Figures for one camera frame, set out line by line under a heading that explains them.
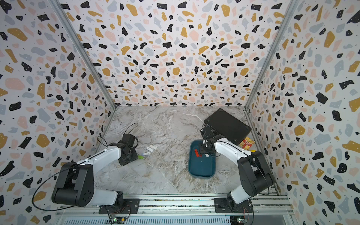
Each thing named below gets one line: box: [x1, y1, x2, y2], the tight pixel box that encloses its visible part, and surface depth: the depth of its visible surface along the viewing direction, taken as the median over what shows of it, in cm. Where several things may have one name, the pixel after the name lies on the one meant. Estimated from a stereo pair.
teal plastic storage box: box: [187, 139, 217, 179], surface depth 90 cm
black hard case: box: [203, 108, 252, 146], surface depth 109 cm
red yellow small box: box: [240, 136, 255, 150], surface depth 102 cm
